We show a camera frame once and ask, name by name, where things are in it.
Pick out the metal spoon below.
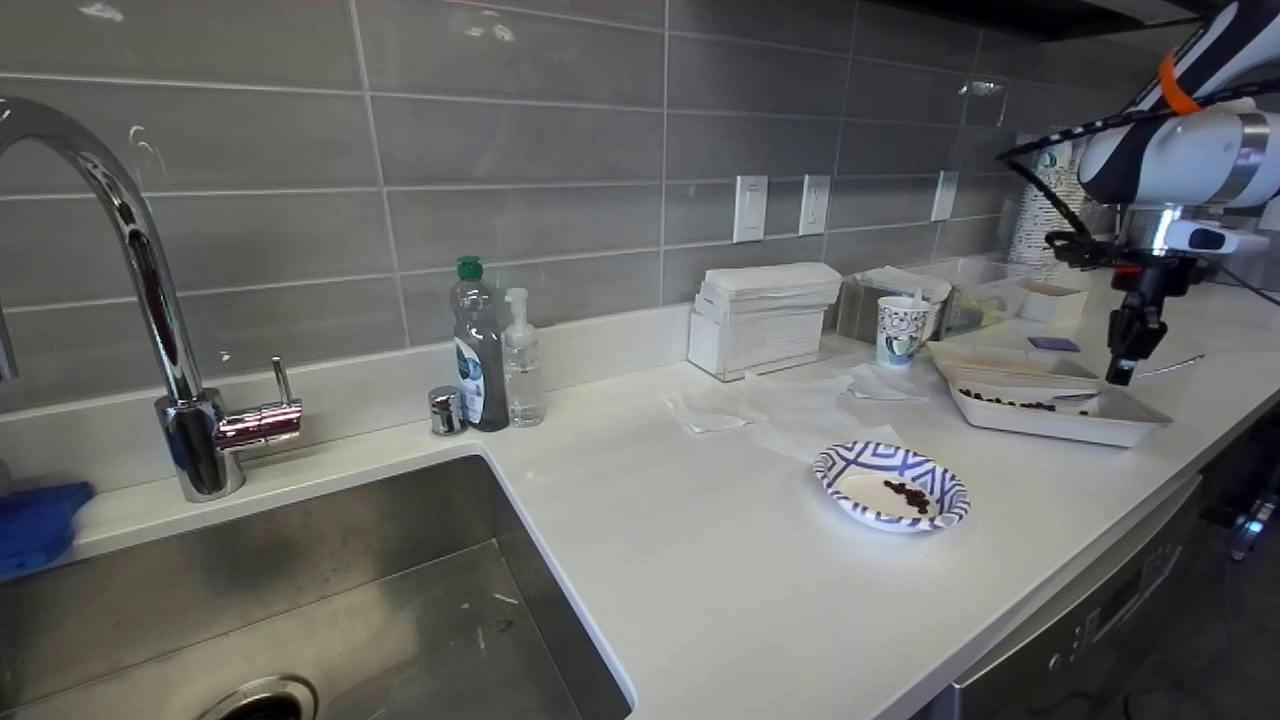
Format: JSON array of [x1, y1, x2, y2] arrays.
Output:
[[1122, 348, 1211, 393]]

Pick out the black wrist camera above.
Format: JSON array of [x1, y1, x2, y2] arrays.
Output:
[[1045, 229, 1114, 274]]

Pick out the brown coffee beans pile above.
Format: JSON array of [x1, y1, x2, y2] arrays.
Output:
[[955, 384, 1069, 415]]

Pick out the patterned paper cup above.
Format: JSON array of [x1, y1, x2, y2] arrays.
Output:
[[871, 292, 935, 378]]

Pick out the coffee beans in bowl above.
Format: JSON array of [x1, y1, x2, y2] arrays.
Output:
[[880, 477, 935, 522]]

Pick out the white light switch plate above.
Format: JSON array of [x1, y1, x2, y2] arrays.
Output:
[[726, 174, 770, 246]]

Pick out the white textured container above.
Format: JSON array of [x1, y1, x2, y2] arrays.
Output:
[[1009, 135, 1093, 267]]

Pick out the stainless dishwasher front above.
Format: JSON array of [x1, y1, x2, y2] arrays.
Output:
[[952, 484, 1204, 720]]

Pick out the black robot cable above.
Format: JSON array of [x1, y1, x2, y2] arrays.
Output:
[[994, 114, 1164, 274]]

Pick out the dark cabinet drawers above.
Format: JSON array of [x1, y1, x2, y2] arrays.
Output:
[[1197, 395, 1280, 572]]

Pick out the clear sanitizer bottle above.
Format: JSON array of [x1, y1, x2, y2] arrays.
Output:
[[499, 283, 553, 431]]

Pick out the stainless steel sink basin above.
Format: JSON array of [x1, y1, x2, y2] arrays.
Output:
[[0, 453, 636, 720]]

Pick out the chrome faucet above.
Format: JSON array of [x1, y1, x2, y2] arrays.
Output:
[[0, 94, 307, 506]]

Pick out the white wall outlet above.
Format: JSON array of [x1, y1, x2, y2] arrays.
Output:
[[797, 174, 833, 239]]

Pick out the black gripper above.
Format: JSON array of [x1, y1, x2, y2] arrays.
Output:
[[1101, 254, 1200, 393]]

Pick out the white cutting board tray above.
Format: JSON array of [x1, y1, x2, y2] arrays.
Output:
[[922, 333, 1177, 453]]

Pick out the white napkin dispenser box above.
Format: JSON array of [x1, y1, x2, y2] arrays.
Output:
[[684, 259, 849, 388]]

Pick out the small chrome sink button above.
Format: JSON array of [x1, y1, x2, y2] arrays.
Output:
[[429, 379, 466, 439]]

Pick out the blue patterned paper bowl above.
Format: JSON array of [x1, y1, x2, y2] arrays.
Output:
[[802, 435, 977, 539]]

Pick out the blue cloth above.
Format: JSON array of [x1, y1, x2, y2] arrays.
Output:
[[0, 477, 100, 583]]

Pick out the green capped dish soap bottle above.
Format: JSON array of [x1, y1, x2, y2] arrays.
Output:
[[449, 254, 512, 435]]

